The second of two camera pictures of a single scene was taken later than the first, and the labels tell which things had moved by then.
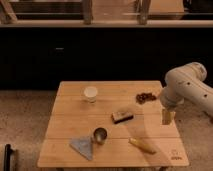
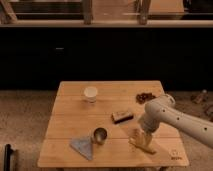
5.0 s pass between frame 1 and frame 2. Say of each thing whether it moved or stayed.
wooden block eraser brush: stayed
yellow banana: stayed
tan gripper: moved
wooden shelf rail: stayed
